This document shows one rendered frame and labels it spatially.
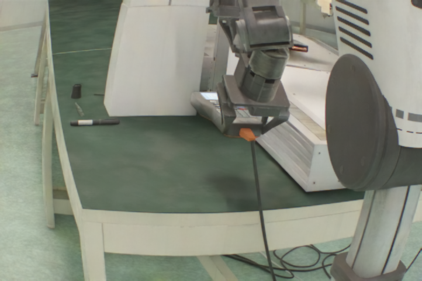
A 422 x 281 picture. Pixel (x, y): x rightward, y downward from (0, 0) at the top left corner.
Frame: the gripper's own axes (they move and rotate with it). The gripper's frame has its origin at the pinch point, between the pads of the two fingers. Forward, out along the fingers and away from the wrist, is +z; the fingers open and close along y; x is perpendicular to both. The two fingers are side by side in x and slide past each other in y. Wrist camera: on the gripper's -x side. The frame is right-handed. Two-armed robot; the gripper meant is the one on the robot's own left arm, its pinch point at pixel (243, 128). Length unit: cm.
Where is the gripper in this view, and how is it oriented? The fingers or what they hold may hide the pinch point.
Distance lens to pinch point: 122.6
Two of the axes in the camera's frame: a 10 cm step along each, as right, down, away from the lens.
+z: -2.3, 6.4, 7.3
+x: 1.8, 7.7, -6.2
